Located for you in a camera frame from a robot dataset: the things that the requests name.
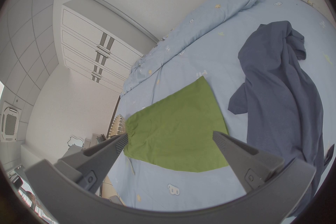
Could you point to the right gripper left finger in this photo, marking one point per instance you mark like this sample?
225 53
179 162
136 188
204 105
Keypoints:
99 162

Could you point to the pale blue quilt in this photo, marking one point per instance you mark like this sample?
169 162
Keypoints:
210 13

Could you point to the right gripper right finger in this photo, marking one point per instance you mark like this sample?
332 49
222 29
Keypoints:
244 160

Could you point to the dark blue garment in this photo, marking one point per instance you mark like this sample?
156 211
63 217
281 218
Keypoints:
275 86

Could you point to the white wardrobe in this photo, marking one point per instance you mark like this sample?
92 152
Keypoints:
86 41

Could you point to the bed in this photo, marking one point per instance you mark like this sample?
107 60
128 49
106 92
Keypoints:
183 65

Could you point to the round woven basket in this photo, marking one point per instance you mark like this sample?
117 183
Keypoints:
118 125

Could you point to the green shorts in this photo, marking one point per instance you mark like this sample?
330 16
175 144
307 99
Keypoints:
178 133

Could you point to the white ceiling air conditioner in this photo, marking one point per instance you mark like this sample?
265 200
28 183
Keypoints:
10 123

